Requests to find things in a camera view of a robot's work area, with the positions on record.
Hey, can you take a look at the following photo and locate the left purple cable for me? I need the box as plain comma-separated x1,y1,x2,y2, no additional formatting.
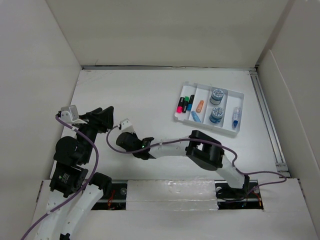
18,114,100,240

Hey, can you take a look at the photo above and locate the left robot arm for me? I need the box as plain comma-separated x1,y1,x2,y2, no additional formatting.
34,105,114,240

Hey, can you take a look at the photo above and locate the pink cap black highlighter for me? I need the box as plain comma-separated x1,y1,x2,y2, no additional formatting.
176,97,185,114

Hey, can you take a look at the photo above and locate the white foam block front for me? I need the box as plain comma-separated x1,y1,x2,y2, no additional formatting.
126,179,218,212

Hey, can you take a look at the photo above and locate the blue slime jar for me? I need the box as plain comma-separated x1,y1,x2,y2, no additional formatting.
210,88,225,105
209,106,225,124

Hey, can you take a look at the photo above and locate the blue cap black highlighter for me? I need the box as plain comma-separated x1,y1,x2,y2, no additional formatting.
186,94,195,112

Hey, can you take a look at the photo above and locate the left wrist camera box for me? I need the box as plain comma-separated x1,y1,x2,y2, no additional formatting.
58,105,80,124

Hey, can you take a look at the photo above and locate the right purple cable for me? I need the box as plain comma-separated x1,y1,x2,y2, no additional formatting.
106,126,288,203

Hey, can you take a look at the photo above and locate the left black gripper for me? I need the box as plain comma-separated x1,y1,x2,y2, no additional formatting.
74,105,114,162

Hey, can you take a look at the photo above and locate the orange translucent eraser case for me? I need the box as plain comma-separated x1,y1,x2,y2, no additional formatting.
195,100,204,113

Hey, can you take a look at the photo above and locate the purple cable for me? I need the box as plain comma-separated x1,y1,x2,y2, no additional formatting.
18,114,100,240
106,126,288,203

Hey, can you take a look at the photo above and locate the green cap black highlighter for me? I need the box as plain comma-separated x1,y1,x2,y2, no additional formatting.
182,96,189,113

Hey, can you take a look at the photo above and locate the clear glue stick blue cap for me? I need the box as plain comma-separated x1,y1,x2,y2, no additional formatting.
232,107,241,129

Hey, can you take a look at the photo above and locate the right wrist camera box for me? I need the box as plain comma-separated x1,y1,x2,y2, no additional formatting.
119,118,135,134

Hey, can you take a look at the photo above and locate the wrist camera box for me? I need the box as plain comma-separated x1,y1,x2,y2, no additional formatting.
58,105,80,124
119,118,135,134

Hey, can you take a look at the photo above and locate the white divided organizer tray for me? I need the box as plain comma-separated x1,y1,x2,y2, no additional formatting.
174,82,245,136

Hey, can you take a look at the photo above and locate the blue translucent eraser case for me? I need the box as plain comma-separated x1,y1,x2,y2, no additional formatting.
191,110,202,123

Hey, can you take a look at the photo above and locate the metal rail right edge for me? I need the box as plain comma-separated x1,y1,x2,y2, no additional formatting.
249,70,291,178

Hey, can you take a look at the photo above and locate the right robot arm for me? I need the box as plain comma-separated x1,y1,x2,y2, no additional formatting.
116,130,250,198

